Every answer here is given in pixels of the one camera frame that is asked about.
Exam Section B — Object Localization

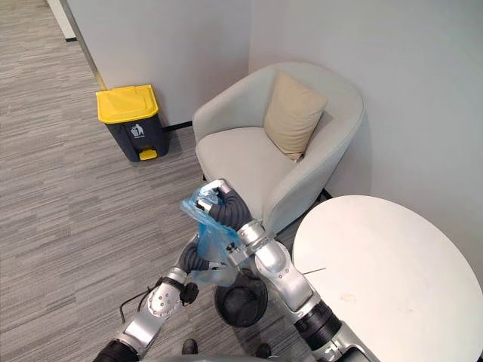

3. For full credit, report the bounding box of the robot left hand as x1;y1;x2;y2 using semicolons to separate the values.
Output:
177;241;227;279

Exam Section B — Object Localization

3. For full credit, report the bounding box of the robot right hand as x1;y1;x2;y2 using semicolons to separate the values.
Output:
195;179;253;232

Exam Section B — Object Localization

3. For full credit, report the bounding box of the blue plastic rubbish bag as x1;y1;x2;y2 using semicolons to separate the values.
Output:
180;184;239;290

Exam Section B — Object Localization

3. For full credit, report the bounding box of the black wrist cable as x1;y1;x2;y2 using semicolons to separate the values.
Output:
119;288;156;321

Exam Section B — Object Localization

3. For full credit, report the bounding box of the small black mesh bin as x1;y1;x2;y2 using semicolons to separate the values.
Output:
214;268;269;328

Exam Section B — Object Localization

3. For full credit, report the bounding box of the round white tea table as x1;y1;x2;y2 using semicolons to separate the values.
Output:
292;195;483;362

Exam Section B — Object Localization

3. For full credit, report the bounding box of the beige cushion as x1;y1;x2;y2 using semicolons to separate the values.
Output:
263;72;329;162

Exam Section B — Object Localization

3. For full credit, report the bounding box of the grey yellow-lidded pedal trash can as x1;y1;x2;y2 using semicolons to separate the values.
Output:
95;84;171;163

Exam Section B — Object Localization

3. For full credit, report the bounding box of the light grey armchair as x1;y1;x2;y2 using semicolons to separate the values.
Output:
192;62;366;235

